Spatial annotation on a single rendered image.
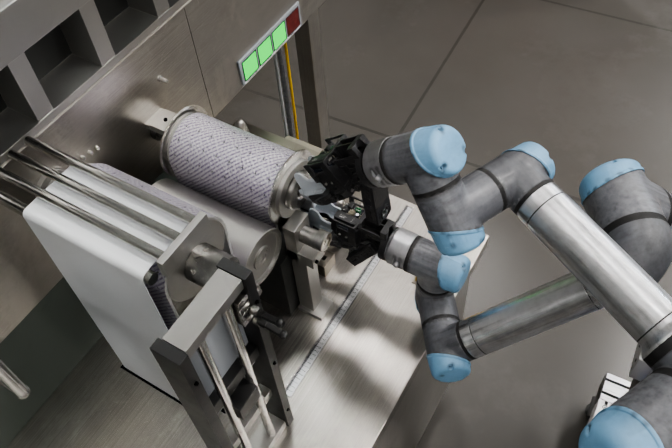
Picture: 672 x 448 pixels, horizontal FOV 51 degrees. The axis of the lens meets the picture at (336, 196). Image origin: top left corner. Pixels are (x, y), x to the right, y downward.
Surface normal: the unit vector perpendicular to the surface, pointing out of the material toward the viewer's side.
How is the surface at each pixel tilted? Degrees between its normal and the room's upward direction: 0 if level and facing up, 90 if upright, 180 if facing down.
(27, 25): 90
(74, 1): 90
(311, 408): 0
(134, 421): 0
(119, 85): 90
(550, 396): 0
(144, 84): 90
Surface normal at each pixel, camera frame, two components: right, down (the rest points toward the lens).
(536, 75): -0.06, -0.62
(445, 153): 0.63, -0.11
